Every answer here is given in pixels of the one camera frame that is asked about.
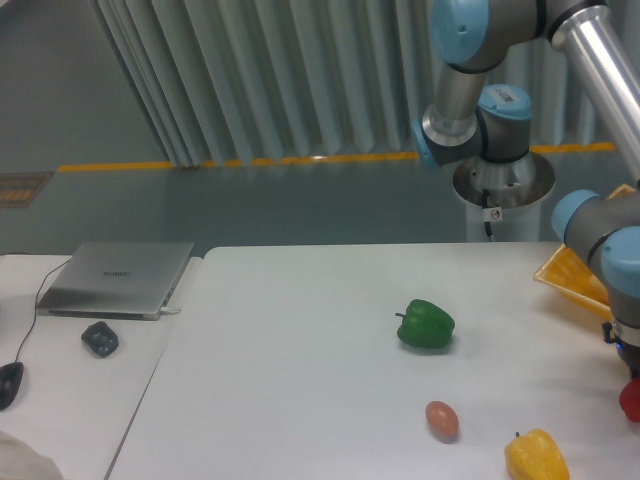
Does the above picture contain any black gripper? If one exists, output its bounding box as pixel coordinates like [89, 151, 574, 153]
[601, 322, 639, 378]

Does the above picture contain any red bell pepper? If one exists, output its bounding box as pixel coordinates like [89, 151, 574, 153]
[619, 377, 640, 423]

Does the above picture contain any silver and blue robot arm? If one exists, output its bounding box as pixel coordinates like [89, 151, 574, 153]
[412, 1, 639, 376]

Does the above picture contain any yellow woven basket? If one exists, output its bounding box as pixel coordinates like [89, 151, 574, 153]
[534, 185, 639, 327]

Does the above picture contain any yellow bell pepper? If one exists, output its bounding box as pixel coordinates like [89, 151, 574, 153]
[504, 429, 570, 480]

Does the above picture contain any brown egg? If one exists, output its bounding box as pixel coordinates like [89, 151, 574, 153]
[425, 401, 459, 442]

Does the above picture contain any green bell pepper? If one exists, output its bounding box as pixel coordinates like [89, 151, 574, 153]
[395, 299, 455, 349]

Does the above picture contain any yellow floor tape line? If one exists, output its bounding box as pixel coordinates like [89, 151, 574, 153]
[56, 142, 617, 173]

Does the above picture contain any grey pleated curtain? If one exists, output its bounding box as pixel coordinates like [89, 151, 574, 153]
[93, 1, 588, 167]

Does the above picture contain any silver laptop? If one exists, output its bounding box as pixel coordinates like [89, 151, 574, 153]
[37, 242, 193, 320]

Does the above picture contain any small black device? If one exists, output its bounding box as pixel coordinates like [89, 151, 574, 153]
[81, 321, 119, 358]

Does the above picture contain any black computer mouse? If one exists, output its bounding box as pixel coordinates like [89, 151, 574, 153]
[0, 361, 24, 411]

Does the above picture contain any brown floor mat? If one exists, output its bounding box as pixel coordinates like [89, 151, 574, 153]
[0, 172, 53, 208]

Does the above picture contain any black pedestal cable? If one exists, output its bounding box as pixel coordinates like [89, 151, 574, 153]
[481, 188, 497, 243]

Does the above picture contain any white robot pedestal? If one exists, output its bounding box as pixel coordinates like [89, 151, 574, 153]
[453, 153, 555, 242]

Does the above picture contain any black mouse cable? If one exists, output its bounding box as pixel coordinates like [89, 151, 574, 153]
[0, 251, 75, 365]

